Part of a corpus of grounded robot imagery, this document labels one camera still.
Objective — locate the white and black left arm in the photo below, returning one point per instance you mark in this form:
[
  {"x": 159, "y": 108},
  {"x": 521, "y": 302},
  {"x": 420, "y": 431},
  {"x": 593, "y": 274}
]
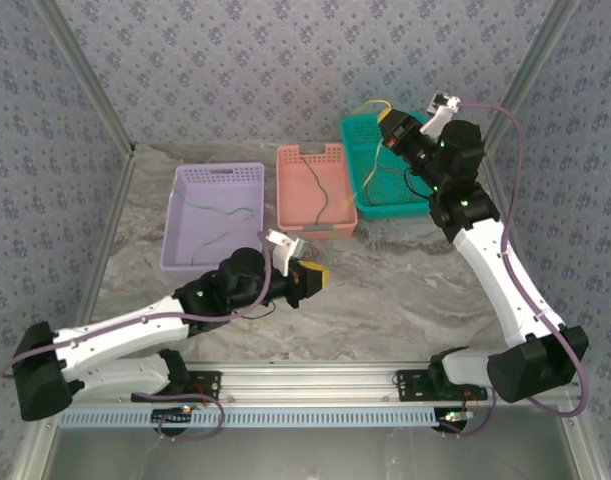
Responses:
[{"x": 120, "y": 330}]

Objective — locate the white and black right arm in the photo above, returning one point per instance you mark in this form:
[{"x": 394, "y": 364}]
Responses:
[{"x": 505, "y": 280}]

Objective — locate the teal plastic basket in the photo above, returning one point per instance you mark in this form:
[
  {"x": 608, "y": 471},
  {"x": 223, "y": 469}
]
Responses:
[{"x": 365, "y": 145}]

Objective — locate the salmon pink plastic basket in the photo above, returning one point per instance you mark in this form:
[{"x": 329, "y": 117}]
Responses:
[{"x": 300, "y": 200}]

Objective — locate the lavender plastic basket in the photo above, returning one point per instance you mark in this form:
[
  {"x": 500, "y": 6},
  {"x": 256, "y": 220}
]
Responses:
[{"x": 210, "y": 195}]

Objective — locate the black controller board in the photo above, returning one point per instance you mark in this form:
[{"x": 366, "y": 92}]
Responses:
[
  {"x": 450, "y": 422},
  {"x": 167, "y": 419}
]

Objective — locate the grey metal shelf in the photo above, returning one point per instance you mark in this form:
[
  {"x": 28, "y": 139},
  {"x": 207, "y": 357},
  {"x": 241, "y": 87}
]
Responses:
[{"x": 310, "y": 455}]

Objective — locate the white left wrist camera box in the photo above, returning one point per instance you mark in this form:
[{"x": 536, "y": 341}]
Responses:
[{"x": 285, "y": 250}]

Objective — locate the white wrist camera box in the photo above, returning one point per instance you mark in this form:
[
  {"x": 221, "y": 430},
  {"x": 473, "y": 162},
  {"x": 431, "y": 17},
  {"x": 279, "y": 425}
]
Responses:
[
  {"x": 442, "y": 115},
  {"x": 285, "y": 250}
]

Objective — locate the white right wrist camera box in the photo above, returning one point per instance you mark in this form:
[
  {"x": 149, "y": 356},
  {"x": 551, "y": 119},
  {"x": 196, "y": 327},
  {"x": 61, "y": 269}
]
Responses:
[{"x": 442, "y": 115}]

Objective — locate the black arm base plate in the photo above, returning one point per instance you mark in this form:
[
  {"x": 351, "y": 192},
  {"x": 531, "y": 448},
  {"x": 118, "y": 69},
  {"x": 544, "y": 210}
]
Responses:
[
  {"x": 410, "y": 385},
  {"x": 210, "y": 382}
]

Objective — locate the aluminium frame post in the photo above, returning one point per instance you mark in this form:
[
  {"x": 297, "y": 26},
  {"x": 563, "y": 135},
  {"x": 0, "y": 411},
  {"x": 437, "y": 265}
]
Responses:
[
  {"x": 90, "y": 75},
  {"x": 527, "y": 75}
]

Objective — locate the aluminium front rail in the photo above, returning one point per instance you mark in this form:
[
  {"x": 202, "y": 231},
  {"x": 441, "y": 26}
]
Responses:
[{"x": 310, "y": 382}]

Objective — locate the light blue slotted duct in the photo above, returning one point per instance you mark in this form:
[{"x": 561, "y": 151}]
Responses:
[{"x": 310, "y": 417}]

